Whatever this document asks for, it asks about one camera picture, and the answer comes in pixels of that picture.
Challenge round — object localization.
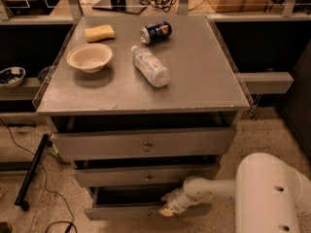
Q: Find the beige paper bowl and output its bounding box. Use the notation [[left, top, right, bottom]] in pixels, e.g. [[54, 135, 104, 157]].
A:
[[67, 44, 113, 73]]

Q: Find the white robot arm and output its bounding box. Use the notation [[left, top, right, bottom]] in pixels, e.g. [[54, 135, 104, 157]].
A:
[[159, 152, 311, 233]]

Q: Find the black floor cable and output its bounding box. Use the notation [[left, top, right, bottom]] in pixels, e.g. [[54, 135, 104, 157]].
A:
[[0, 118, 78, 233]]

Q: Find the grey middle drawer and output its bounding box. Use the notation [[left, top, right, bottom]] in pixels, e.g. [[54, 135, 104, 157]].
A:
[[73, 164, 220, 187]]

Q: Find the grey drawer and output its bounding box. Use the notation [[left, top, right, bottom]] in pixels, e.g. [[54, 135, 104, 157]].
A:
[[52, 127, 236, 160], [73, 164, 220, 187], [83, 185, 213, 221]]

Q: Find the grey metal beam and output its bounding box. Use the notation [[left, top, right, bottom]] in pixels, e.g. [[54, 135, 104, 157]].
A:
[[236, 72, 294, 94]]

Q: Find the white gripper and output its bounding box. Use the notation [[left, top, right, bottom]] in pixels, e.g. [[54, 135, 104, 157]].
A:
[[159, 188, 207, 217]]

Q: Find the grey drawer cabinet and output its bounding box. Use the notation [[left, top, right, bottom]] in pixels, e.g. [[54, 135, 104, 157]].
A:
[[35, 15, 251, 209]]

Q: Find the grey bottom drawer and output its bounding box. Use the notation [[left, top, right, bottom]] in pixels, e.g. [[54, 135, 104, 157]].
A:
[[83, 185, 213, 221]]

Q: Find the grey top drawer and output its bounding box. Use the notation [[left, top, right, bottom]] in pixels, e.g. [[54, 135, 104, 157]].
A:
[[52, 127, 236, 160]]

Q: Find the black monitor stand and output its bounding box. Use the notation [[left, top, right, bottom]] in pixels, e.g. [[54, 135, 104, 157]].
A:
[[92, 0, 146, 15]]

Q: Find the yellow sponge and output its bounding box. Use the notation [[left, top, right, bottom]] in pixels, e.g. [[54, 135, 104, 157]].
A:
[[84, 24, 116, 43]]

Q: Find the blue pepsi can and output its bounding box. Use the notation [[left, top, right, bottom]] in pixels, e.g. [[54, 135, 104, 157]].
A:
[[140, 20, 172, 46]]

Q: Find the clear plastic water bottle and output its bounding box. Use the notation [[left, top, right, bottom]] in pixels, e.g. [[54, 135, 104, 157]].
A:
[[131, 46, 170, 88]]

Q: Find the white bowl with items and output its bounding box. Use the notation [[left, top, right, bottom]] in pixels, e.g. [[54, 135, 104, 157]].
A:
[[0, 67, 26, 87]]

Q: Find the black bar on floor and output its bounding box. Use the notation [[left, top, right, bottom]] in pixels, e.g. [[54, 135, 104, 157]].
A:
[[15, 134, 49, 212]]

